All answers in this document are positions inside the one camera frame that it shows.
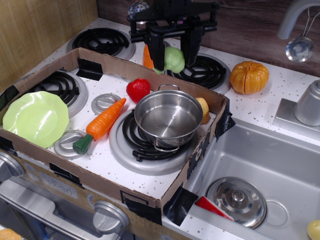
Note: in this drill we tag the grey toy faucet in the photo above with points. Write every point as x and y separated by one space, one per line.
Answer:
307 109

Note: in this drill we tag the grey sink basin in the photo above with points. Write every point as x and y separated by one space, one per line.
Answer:
286 171

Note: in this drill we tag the orange toy bread corner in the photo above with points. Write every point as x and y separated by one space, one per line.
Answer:
8 234

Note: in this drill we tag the black back left burner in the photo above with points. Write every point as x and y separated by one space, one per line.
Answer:
104 40

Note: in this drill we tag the light green plastic plate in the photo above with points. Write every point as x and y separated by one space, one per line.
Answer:
39 117

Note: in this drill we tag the black front left burner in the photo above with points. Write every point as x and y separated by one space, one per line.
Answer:
66 85

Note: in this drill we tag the grey oven knob left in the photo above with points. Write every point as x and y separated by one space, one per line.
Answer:
9 167

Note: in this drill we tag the grey stove top knob upper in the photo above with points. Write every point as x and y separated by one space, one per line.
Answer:
103 101

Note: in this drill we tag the orange toy pumpkin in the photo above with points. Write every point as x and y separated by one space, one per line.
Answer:
249 77

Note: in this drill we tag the black back right burner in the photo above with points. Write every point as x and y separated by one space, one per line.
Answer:
208 72

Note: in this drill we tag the grey oven knob right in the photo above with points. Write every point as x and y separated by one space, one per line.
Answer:
108 218

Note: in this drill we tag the stainless steel pot lid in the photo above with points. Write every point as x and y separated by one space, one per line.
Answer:
240 199

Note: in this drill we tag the red toy strawberry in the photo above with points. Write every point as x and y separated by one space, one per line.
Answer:
138 89

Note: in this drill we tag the red toy pepper piece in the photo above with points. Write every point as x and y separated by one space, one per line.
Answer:
205 203

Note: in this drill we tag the grey stove knob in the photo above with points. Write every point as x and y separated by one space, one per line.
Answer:
64 146
103 101

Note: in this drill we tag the hanging metal ladle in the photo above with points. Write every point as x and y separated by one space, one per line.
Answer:
301 48

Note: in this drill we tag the black burner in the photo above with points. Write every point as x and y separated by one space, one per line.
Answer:
104 40
208 72
135 153
66 85

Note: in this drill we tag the light green toy broccoli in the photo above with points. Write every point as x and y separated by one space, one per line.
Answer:
174 60

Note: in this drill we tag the orange toy carrot green stem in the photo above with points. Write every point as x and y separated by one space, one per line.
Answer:
99 126

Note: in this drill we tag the black front right burner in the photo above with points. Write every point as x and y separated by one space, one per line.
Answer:
135 153

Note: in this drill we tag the orange toy carrot tip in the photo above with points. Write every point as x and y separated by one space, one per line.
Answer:
146 60

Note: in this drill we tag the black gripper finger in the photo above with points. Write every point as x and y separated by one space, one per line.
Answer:
155 41
191 39

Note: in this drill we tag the yellow toy corn cob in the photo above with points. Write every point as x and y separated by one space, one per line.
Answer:
205 110

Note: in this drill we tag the hanging metal strainer spoon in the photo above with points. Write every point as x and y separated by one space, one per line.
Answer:
136 6

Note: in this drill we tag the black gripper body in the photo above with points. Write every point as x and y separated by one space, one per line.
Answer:
171 17

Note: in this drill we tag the brown cardboard fence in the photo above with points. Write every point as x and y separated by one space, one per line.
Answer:
98 175

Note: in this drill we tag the grey stove top knob lower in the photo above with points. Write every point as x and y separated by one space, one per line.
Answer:
64 146

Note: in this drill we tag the grey oven knob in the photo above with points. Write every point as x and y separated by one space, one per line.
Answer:
9 167
108 218

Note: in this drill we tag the pale yellow toy potato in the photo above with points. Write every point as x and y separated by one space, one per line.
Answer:
313 230

